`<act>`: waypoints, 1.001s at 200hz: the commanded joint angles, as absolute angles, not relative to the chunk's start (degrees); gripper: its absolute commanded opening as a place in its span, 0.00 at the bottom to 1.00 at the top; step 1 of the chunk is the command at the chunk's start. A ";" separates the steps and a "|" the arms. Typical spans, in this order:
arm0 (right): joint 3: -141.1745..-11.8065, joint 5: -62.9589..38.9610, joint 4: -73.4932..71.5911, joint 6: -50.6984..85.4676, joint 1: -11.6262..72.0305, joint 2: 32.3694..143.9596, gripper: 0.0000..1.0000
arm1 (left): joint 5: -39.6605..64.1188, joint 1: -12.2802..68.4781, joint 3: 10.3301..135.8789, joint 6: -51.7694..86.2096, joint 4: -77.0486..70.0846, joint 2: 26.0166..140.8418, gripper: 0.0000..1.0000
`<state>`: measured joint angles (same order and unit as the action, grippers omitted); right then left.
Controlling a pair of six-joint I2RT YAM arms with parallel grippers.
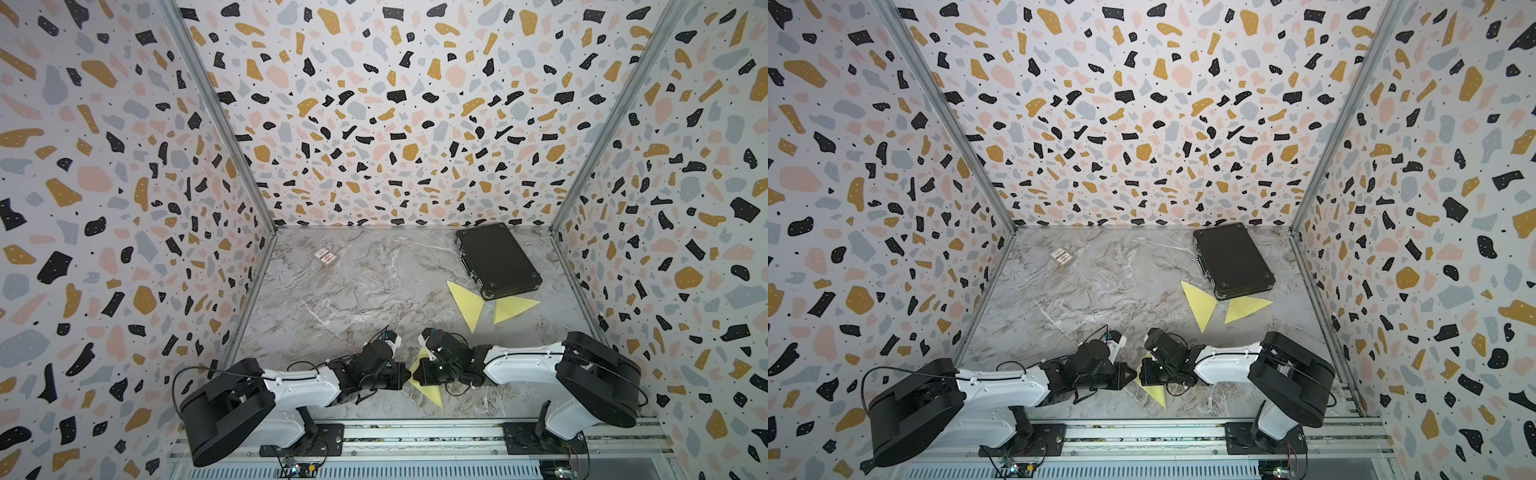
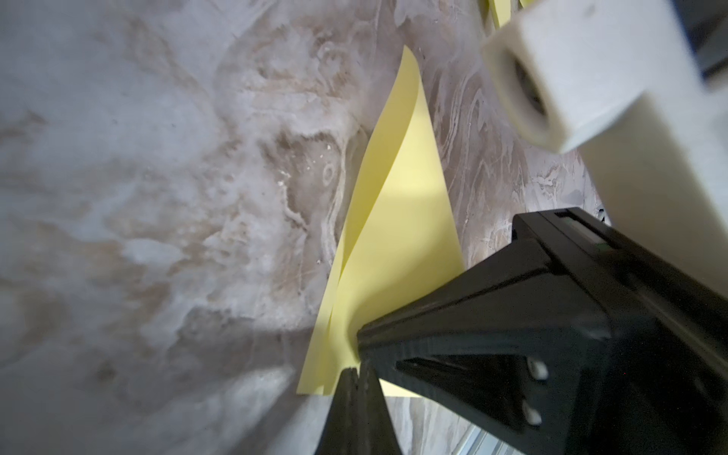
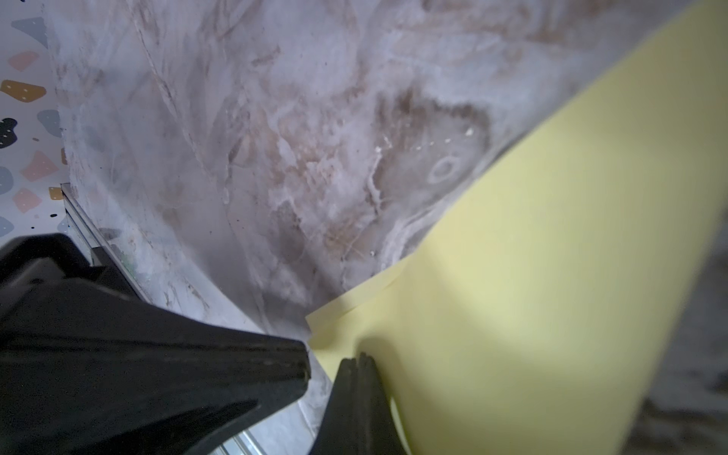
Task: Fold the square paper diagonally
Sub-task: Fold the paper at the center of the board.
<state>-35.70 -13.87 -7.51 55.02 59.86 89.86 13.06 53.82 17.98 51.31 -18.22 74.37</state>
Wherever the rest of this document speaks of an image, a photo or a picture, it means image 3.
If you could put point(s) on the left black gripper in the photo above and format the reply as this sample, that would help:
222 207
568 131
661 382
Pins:
86 368

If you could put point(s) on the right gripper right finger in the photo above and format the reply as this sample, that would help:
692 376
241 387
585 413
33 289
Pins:
377 433

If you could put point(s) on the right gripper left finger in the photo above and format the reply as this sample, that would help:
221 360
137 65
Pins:
337 434

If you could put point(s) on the yellow square paper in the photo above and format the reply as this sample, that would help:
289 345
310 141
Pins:
533 316

